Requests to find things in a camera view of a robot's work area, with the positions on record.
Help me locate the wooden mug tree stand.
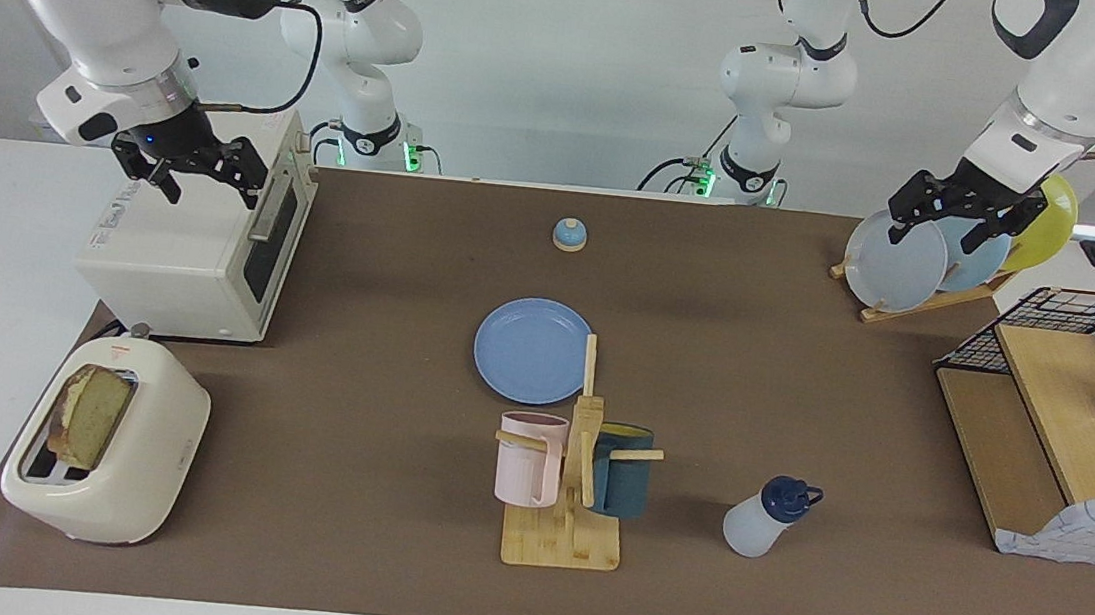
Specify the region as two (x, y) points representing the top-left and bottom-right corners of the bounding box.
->
(483, 326), (677, 580)

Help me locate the brown table mat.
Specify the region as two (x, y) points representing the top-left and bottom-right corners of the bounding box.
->
(0, 132), (1095, 615)

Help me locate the small blue call bell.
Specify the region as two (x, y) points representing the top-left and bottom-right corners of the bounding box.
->
(551, 217), (590, 254)

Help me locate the blue round plate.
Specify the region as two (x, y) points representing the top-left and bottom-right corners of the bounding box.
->
(468, 292), (599, 410)

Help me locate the yellow plate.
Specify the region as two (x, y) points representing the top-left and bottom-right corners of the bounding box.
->
(998, 169), (1083, 279)

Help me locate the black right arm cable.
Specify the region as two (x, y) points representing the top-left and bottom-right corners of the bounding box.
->
(135, 0), (327, 120)

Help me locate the toasted bread slice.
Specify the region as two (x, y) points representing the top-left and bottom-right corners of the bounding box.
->
(43, 360), (139, 475)

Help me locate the cream two-slot toaster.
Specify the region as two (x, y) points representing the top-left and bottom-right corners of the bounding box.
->
(0, 317), (219, 554)

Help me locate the white toaster oven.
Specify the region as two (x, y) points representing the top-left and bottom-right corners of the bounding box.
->
(68, 90), (326, 350)

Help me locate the wooden plate rack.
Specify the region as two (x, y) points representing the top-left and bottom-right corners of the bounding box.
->
(826, 250), (1019, 338)

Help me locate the dark teal mug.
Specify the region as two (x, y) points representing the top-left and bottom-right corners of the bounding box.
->
(585, 421), (658, 521)

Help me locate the wooden shelf with wire basket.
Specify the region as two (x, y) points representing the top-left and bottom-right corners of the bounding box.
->
(917, 276), (1095, 562)

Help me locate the white seasoning bottle blue cap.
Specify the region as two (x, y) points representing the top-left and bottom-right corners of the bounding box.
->
(720, 470), (826, 565)

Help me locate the pink ribbed mug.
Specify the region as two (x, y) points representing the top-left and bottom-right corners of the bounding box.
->
(491, 410), (571, 511)

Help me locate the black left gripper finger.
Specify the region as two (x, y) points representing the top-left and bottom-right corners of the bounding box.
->
(960, 182), (1050, 261)
(883, 167), (953, 249)

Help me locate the grey-blue plate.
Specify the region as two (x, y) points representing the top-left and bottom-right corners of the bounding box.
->
(840, 205), (953, 318)

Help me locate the light blue plate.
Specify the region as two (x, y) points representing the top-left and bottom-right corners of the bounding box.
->
(931, 220), (1014, 298)

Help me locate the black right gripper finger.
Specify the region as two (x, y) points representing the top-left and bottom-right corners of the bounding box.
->
(108, 133), (188, 206)
(211, 135), (271, 211)

